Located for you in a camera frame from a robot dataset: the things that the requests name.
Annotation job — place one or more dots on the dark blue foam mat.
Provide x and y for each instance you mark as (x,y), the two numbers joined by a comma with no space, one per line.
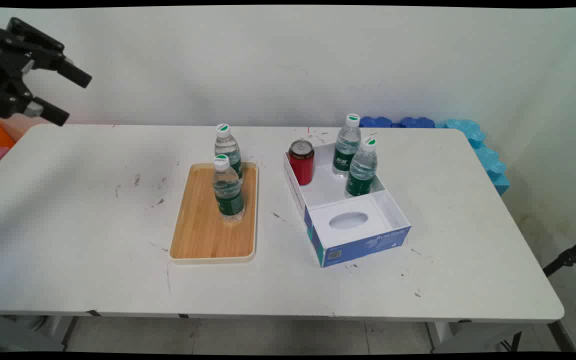
(375,122)
(418,122)

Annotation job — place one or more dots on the water bottle with green label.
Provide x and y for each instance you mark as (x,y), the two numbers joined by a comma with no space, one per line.
(227,146)
(361,175)
(228,195)
(345,150)

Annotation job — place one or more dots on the white and blue cardboard box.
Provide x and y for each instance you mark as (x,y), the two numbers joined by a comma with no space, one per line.
(358,246)

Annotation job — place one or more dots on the black tripod stand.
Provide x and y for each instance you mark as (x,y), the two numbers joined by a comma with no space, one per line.
(568,258)

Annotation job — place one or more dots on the wooden tray with cream rim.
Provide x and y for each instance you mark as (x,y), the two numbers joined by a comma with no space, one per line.
(200,235)

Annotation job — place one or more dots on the white table leg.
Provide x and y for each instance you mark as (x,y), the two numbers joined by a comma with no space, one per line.
(60,327)
(439,335)

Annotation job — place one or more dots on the light blue foam mat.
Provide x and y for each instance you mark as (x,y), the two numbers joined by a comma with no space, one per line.
(488,155)

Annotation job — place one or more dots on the red soda can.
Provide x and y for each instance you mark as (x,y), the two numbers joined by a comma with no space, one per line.
(302,167)

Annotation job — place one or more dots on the black metal leg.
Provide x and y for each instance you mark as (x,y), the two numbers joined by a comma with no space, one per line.
(562,337)

